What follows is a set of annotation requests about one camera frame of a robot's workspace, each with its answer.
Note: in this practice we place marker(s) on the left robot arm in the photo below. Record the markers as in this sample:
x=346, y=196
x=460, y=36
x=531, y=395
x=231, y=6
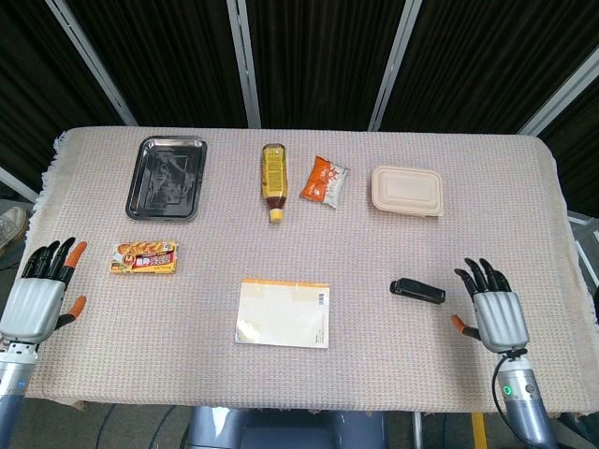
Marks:
x=14, y=379

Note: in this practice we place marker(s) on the beige woven tablecloth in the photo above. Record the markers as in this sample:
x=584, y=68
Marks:
x=299, y=224

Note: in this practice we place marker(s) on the beige lidded food container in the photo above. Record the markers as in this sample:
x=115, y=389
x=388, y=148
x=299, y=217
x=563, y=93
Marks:
x=406, y=189

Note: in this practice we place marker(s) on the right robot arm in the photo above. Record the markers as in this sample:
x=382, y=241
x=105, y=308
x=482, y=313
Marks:
x=526, y=402

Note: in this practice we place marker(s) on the grey metal partition post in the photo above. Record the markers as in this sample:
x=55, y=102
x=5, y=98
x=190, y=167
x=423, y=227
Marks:
x=244, y=65
x=91, y=61
x=395, y=65
x=16, y=181
x=559, y=89

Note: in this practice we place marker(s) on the yellow curry box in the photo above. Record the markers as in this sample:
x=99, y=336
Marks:
x=145, y=257

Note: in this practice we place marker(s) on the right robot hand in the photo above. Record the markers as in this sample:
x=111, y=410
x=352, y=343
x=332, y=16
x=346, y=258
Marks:
x=501, y=318

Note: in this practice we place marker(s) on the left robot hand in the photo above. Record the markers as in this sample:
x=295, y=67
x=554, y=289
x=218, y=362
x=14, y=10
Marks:
x=33, y=304

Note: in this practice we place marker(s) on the orange and white snack packet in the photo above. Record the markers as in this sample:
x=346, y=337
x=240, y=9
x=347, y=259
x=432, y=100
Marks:
x=323, y=182

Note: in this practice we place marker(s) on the white sneaker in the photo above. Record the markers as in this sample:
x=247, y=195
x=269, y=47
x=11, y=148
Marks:
x=11, y=227

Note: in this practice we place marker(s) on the black metal tray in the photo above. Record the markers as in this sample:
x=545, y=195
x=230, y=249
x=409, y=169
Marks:
x=166, y=178

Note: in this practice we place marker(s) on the white orange-edged notepad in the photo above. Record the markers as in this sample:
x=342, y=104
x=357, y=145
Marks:
x=281, y=313

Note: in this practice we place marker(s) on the brown bottle with yellow cap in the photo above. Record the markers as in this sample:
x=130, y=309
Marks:
x=273, y=178

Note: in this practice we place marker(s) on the black pleated partition panel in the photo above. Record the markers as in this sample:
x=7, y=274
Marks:
x=323, y=61
x=173, y=61
x=482, y=61
x=575, y=159
x=28, y=93

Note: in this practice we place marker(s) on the black stapler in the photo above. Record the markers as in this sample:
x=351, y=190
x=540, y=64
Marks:
x=416, y=290

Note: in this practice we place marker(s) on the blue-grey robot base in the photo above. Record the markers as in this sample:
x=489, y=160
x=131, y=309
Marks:
x=285, y=428

